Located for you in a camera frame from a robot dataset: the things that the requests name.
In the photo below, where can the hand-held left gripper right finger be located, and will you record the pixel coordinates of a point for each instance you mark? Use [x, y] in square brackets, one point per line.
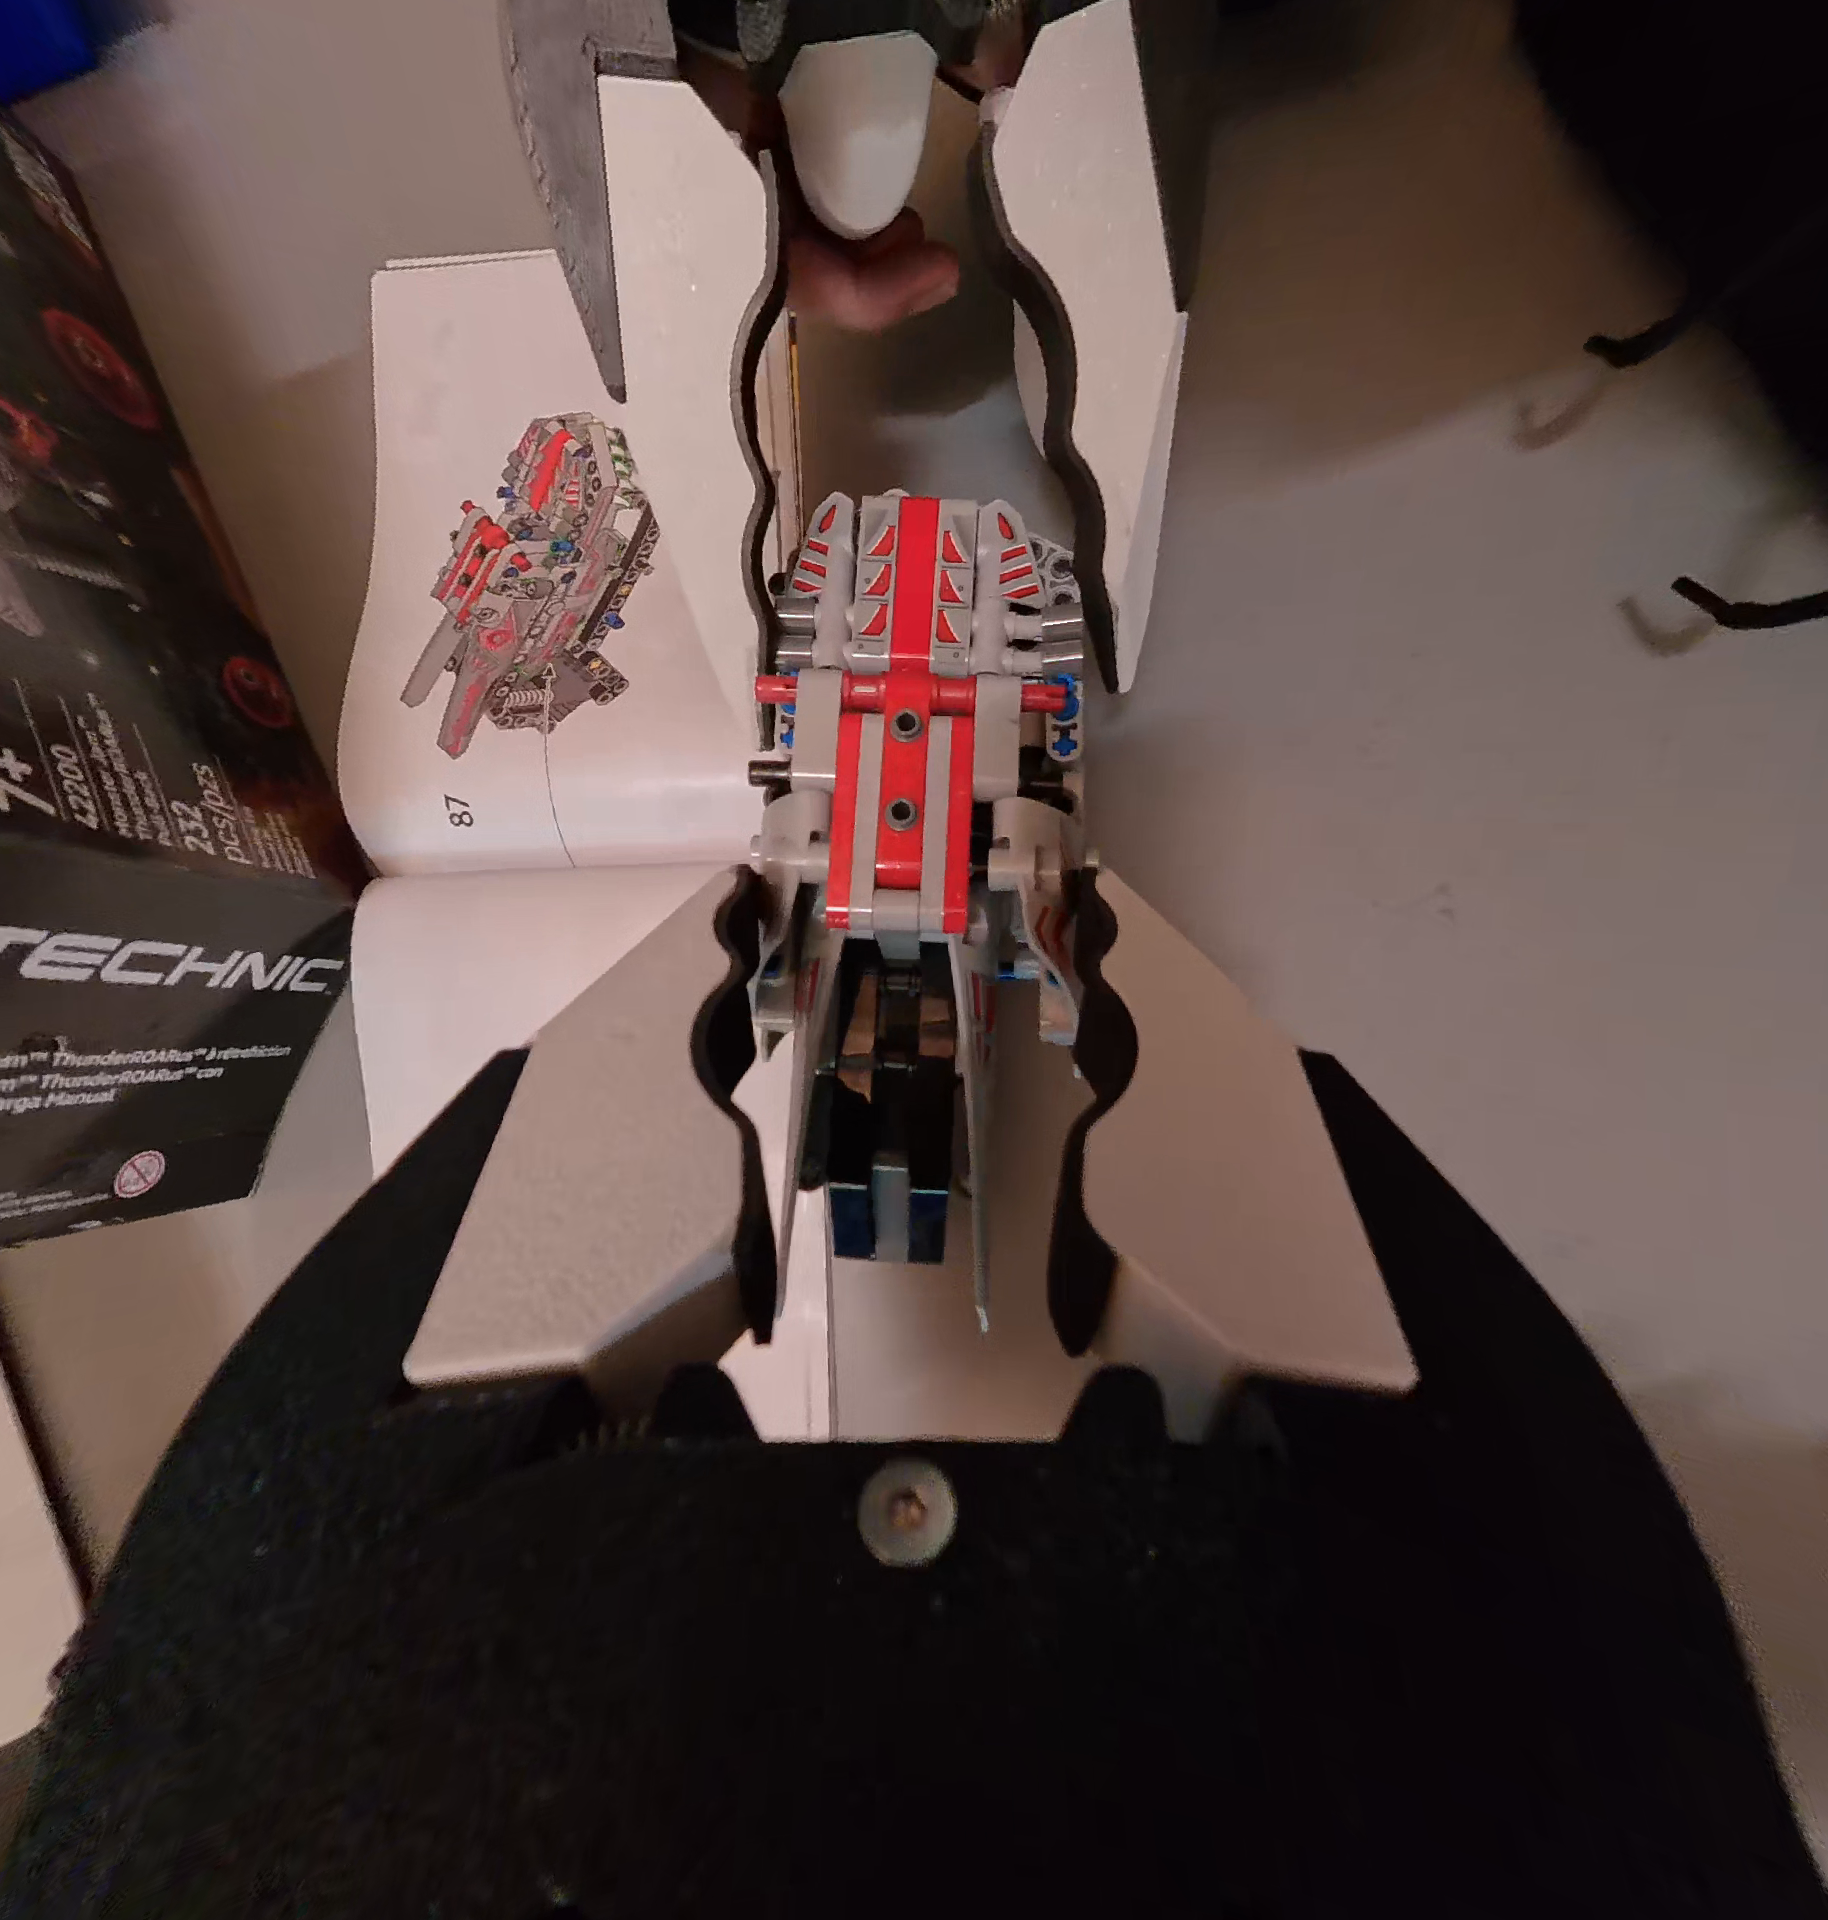
[1243, 1200]

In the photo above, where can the blue plastic bin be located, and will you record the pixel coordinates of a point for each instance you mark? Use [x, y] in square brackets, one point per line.
[14, 45]

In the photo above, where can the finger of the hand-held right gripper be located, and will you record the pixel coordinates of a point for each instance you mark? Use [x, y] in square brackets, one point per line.
[1108, 225]
[673, 225]

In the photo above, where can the white building instruction booklet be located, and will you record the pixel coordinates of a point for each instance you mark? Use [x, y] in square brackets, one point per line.
[448, 391]

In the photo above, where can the grey red toy brick model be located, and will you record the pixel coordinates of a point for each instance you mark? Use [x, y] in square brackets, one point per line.
[898, 751]

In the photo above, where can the black toy set box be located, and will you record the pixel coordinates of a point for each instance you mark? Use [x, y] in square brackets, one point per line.
[133, 751]

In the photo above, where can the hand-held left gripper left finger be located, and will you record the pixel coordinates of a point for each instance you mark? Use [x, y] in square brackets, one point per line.
[583, 1185]

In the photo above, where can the person's right hand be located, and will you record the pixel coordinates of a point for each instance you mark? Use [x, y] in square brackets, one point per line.
[877, 285]

